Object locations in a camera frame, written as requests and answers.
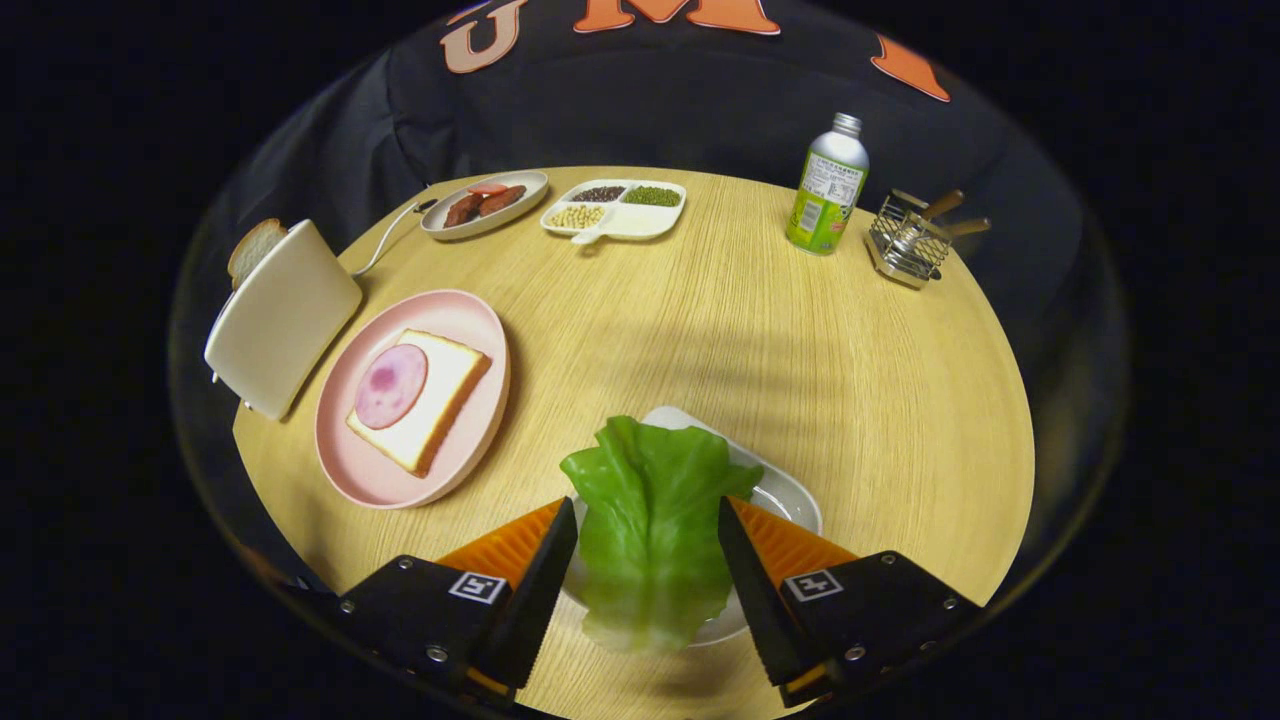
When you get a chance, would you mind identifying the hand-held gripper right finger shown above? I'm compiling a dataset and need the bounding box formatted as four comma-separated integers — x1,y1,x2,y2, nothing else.
717,496,986,708

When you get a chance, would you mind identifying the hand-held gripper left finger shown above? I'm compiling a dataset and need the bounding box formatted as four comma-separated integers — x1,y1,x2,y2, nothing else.
285,497,579,711

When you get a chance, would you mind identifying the green lettuce leaf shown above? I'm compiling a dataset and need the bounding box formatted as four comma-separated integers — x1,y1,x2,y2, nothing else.
559,415,765,656

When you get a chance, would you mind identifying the toasted bread slice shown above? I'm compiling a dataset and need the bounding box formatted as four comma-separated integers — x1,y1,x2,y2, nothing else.
227,218,289,291

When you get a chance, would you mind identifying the white oblong plate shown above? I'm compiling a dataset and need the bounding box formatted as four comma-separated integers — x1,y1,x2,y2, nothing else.
565,405,824,648

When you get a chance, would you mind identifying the pink round plate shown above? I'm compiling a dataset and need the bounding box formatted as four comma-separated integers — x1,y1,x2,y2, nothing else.
314,289,512,510

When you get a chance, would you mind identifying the white bread slice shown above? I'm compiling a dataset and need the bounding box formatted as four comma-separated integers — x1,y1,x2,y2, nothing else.
346,329,493,478

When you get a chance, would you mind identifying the white toaster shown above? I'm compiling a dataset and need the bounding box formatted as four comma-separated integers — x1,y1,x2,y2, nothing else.
204,219,364,421

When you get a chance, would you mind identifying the white divided dish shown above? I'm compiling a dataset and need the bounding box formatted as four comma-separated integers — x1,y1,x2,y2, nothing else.
540,179,688,246

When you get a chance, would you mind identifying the green label bottle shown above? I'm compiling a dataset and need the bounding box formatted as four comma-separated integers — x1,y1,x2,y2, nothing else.
785,113,870,256

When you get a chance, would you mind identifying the grey round plate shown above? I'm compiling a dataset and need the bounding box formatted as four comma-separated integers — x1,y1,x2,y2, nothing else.
420,170,550,242

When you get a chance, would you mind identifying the black backdrop cloth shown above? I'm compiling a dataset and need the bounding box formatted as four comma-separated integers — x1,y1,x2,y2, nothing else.
170,0,1131,601

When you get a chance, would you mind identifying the wire utensil holder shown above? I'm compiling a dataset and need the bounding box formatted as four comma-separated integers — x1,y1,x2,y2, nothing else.
865,189,956,291

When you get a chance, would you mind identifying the white toaster cable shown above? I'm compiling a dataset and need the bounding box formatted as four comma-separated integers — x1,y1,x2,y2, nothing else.
350,198,439,278

